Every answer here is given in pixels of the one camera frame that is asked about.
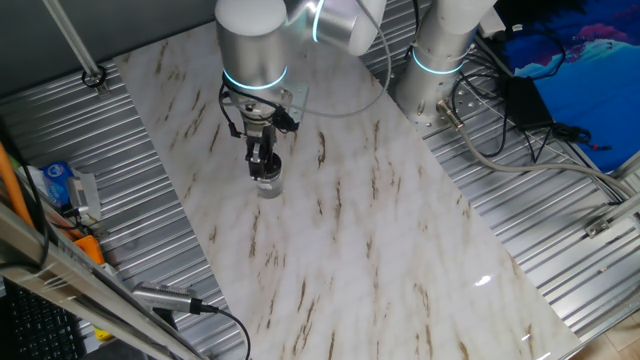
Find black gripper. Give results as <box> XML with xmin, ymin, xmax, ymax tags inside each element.
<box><xmin>243</xmin><ymin>121</ymin><xmax>279</xmax><ymax>182</ymax></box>

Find clear glass jar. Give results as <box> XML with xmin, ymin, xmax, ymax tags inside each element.
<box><xmin>255</xmin><ymin>170</ymin><xmax>285</xmax><ymax>200</ymax></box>

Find marble pattern board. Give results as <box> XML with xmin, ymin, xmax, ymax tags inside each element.
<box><xmin>113</xmin><ymin>19</ymin><xmax>584</xmax><ymax>360</ymax></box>

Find silver vented device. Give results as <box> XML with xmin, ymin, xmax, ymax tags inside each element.
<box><xmin>66</xmin><ymin>172</ymin><xmax>103</xmax><ymax>222</ymax></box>

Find blue tissue pack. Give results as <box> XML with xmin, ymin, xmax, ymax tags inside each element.
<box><xmin>39</xmin><ymin>160</ymin><xmax>76</xmax><ymax>209</ymax></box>

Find orange pole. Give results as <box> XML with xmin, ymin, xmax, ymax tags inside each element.
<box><xmin>0</xmin><ymin>142</ymin><xmax>34</xmax><ymax>229</ymax></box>

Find white power strip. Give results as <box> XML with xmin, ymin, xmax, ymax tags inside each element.
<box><xmin>478</xmin><ymin>4</ymin><xmax>507</xmax><ymax>39</ymax></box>

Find black keyboard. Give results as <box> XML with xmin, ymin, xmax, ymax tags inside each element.
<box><xmin>0</xmin><ymin>279</ymin><xmax>86</xmax><ymax>360</ymax></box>

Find black power adapter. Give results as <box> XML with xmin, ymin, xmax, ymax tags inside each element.
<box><xmin>503</xmin><ymin>75</ymin><xmax>555</xmax><ymax>132</ymax></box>

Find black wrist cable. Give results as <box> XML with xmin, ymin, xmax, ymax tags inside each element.
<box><xmin>218</xmin><ymin>82</ymin><xmax>301</xmax><ymax>140</ymax></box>

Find silver camera bracket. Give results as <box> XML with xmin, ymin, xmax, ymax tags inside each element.
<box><xmin>279</xmin><ymin>84</ymin><xmax>309</xmax><ymax>124</ymax></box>

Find thin grey cable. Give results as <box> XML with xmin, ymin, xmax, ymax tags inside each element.
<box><xmin>294</xmin><ymin>0</ymin><xmax>394</xmax><ymax>120</ymax></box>

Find black camera cable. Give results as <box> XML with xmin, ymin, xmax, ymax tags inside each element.
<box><xmin>199</xmin><ymin>302</ymin><xmax>252</xmax><ymax>360</ymax></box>

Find silver exterior camera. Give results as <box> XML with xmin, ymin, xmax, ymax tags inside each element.
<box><xmin>130</xmin><ymin>281</ymin><xmax>204</xmax><ymax>316</ymax></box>

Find black cable ring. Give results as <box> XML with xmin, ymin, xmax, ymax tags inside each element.
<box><xmin>81</xmin><ymin>64</ymin><xmax>107</xmax><ymax>90</ymax></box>

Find aluminium post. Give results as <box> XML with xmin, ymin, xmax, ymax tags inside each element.
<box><xmin>42</xmin><ymin>0</ymin><xmax>110</xmax><ymax>96</ymax></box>

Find black loose cable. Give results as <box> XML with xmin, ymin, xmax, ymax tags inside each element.
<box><xmin>0</xmin><ymin>119</ymin><xmax>51</xmax><ymax>271</ymax></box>

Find aluminium frame bar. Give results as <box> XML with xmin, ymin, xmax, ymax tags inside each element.
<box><xmin>0</xmin><ymin>202</ymin><xmax>209</xmax><ymax>360</ymax></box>

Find thick grey cable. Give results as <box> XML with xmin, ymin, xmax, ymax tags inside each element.
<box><xmin>435</xmin><ymin>98</ymin><xmax>636</xmax><ymax>201</ymax></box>

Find black cable bundle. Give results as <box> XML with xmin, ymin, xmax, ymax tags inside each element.
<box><xmin>449</xmin><ymin>27</ymin><xmax>614</xmax><ymax>164</ymax></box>

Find silver metal bracket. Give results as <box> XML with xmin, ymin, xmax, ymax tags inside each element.
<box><xmin>584</xmin><ymin>192</ymin><xmax>640</xmax><ymax>239</ymax></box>

